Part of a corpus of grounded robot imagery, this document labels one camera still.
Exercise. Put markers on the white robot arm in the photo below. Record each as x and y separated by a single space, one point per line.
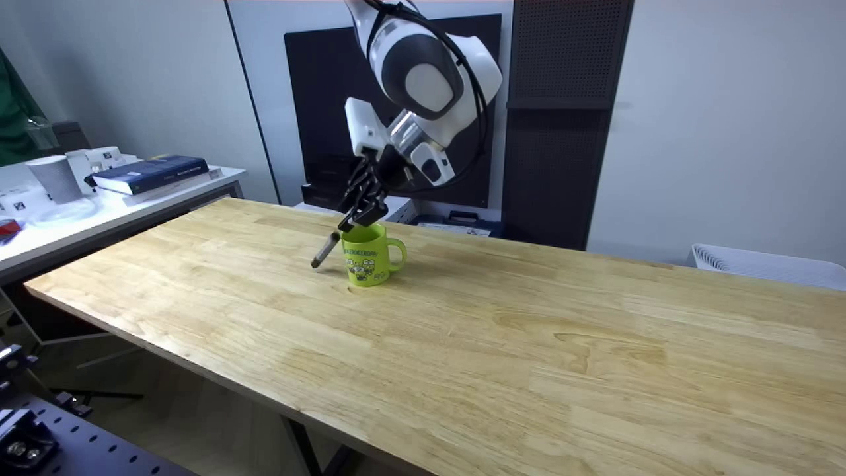
441 83

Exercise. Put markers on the black perforated metal plate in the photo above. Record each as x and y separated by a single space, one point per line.
46 436

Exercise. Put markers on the dark tall cabinet panel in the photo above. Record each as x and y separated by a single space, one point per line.
565 75

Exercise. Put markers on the white side table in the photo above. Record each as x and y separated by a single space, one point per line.
62 232

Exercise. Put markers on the white bin at right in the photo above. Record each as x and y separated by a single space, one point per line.
766 265

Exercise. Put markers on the dark blue book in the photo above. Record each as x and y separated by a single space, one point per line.
150 175

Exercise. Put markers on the large black monitor screen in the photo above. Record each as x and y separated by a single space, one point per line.
326 68

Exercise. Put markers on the white device on side table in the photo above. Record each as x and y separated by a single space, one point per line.
58 173

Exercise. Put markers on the yellow-green printed mug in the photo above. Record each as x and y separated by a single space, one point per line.
371 255

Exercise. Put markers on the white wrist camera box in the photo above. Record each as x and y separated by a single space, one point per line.
370 135

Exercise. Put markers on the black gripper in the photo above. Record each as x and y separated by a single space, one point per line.
383 169

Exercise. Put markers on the black case with label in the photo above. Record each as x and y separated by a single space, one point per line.
466 224

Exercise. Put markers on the black marker with yellow label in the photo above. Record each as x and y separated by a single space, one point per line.
325 253

